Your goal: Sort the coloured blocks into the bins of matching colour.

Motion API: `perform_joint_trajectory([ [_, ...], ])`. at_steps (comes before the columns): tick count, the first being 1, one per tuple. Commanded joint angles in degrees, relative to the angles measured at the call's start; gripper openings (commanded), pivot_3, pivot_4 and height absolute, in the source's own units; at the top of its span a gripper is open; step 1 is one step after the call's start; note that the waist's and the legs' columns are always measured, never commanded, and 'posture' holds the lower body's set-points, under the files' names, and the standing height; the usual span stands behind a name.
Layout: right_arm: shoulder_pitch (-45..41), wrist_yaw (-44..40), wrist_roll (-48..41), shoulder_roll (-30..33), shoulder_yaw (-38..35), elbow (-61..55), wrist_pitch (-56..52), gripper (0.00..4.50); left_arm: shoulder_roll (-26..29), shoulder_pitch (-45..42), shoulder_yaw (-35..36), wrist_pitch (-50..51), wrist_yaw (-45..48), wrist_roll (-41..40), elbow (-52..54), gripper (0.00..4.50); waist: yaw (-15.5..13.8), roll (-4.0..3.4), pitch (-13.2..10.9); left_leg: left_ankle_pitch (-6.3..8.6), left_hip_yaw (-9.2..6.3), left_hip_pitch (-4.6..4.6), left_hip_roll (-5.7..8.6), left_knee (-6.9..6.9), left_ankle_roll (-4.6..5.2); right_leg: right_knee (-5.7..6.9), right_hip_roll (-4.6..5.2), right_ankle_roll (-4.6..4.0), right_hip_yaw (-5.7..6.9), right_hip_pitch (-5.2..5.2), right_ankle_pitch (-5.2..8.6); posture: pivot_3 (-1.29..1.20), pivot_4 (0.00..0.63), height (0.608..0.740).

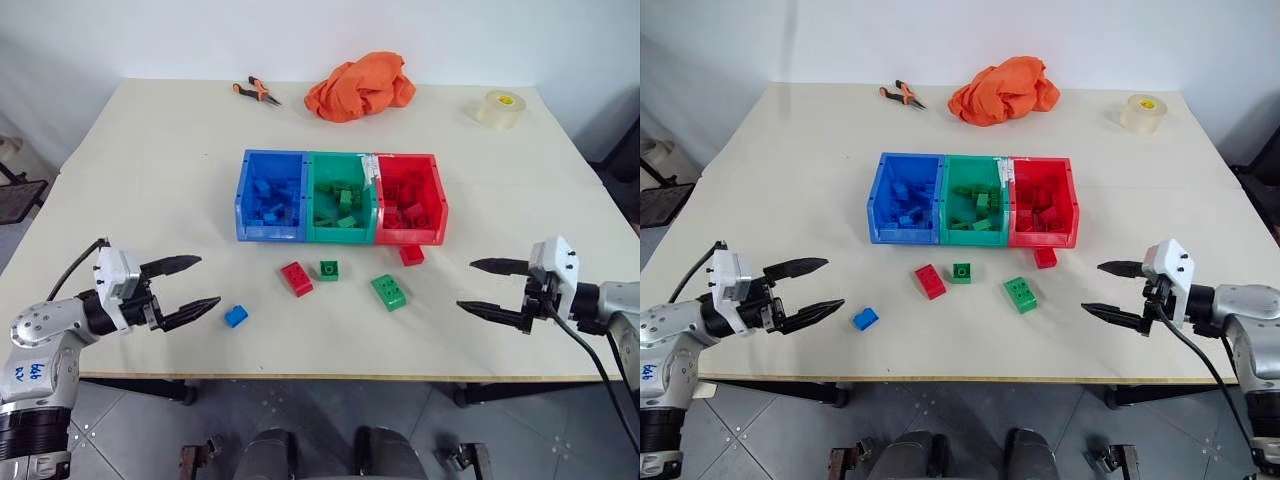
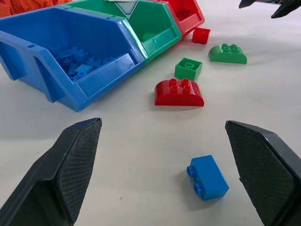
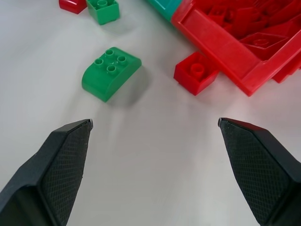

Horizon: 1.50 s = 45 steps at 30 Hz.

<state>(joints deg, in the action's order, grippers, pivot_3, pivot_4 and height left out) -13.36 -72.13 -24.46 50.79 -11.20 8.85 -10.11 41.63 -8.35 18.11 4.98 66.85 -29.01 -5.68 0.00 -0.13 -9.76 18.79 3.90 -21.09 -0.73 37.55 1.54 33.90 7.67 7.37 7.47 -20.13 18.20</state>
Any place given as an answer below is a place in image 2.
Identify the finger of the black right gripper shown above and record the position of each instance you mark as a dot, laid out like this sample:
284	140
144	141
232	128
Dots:
249	2
289	8

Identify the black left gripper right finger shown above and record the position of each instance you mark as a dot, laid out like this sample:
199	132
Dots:
268	179

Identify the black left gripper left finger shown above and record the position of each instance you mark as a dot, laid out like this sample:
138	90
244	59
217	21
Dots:
47	183

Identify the blue two-stud toy brick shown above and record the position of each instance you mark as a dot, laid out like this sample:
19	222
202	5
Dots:
210	179

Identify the green curved toy brick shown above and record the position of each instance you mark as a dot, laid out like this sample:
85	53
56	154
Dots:
225	56

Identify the small red cube brick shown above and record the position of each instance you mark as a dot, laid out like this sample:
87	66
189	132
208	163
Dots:
200	36

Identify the green square toy brick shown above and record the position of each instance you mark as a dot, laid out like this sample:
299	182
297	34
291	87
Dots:
188	69

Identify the red curved toy brick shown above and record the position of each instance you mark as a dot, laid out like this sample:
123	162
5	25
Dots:
178	96

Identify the red plastic storage bin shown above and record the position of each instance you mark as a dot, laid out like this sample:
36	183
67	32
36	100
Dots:
197	9

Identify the green plastic storage bin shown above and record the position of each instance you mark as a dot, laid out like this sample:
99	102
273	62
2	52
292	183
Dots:
160	16

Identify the blue plastic storage bin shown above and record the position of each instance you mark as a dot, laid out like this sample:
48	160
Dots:
105	30

